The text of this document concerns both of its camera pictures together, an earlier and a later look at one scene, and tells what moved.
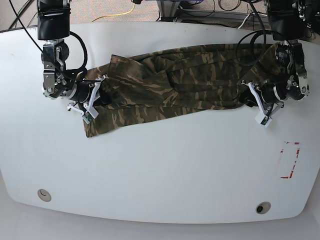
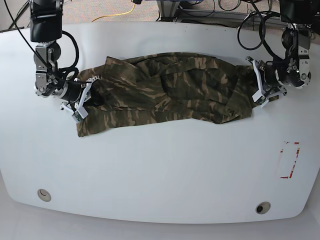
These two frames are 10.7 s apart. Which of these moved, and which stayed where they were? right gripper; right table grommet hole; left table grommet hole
Moved: right gripper
Stayed: left table grommet hole; right table grommet hole
